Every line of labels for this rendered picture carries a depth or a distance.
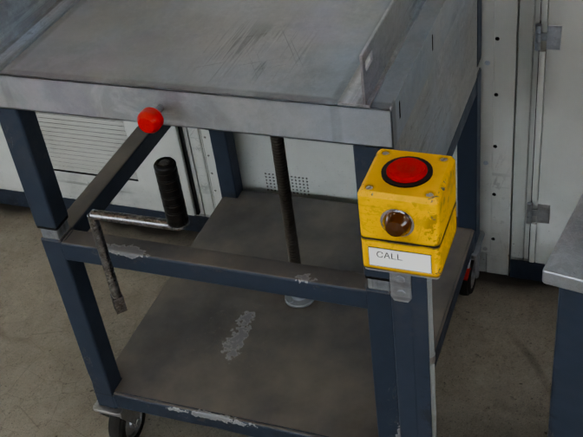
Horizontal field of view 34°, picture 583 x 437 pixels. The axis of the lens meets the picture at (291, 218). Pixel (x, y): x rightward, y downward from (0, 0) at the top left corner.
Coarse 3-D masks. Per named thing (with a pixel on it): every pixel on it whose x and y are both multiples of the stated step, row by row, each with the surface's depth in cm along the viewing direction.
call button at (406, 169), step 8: (400, 160) 94; (408, 160) 94; (416, 160) 94; (392, 168) 93; (400, 168) 93; (408, 168) 93; (416, 168) 93; (424, 168) 93; (392, 176) 93; (400, 176) 92; (408, 176) 92; (416, 176) 92; (424, 176) 92
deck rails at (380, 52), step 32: (0, 0) 134; (32, 0) 141; (64, 0) 147; (416, 0) 131; (0, 32) 135; (32, 32) 139; (384, 32) 117; (0, 64) 132; (384, 64) 119; (352, 96) 115
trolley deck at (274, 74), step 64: (128, 0) 145; (192, 0) 143; (256, 0) 140; (320, 0) 138; (384, 0) 135; (448, 0) 134; (64, 64) 131; (128, 64) 129; (192, 64) 127; (256, 64) 125; (320, 64) 123; (256, 128) 121; (320, 128) 118; (384, 128) 115
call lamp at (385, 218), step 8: (392, 208) 91; (384, 216) 92; (392, 216) 91; (400, 216) 91; (408, 216) 91; (384, 224) 92; (392, 224) 91; (400, 224) 91; (408, 224) 91; (392, 232) 92; (400, 232) 91; (408, 232) 92
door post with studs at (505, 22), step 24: (504, 0) 173; (504, 24) 175; (504, 48) 178; (504, 72) 181; (504, 96) 185; (504, 120) 188; (504, 144) 191; (504, 168) 195; (504, 192) 199; (504, 216) 202; (504, 240) 206; (504, 264) 210
